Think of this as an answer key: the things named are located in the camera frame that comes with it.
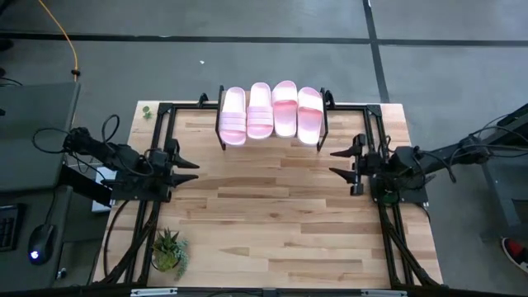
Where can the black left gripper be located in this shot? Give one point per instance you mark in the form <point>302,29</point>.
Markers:
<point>169,181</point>

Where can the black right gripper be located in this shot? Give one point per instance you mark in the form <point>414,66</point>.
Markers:
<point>359,185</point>

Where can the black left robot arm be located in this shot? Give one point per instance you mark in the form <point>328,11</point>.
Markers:
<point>123,158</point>

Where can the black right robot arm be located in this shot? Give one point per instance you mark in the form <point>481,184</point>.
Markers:
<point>406,161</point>

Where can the small green leaf sprig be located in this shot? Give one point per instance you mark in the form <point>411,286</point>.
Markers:
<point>147,110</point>

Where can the white box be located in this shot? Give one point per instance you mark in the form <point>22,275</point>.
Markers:
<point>102,173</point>

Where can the potted green succulent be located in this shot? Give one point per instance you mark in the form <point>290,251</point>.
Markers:
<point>167,257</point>

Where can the grey side desk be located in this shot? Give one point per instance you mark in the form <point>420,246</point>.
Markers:
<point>33,132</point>

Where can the black metal side stand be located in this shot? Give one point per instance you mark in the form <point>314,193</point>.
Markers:
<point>499,198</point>

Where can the black computer mouse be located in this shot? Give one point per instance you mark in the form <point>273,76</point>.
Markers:
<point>41,243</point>

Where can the black keyboard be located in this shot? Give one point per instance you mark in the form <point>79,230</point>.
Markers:
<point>8,227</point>

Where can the person's shoe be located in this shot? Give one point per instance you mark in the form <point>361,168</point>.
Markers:
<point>515,251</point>

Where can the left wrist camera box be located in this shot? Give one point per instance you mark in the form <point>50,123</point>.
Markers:
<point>156,157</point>

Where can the black aluminium rig frame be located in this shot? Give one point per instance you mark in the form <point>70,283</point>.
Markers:
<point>350,108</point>

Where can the wooden shelf black frame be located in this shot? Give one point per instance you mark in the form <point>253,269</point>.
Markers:
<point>217,121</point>

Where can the silver metal bracket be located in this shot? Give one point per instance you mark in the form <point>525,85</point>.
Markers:
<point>383,293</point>
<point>152,292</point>

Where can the table-level camera mount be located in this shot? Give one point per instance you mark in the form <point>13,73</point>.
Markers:
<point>271,293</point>

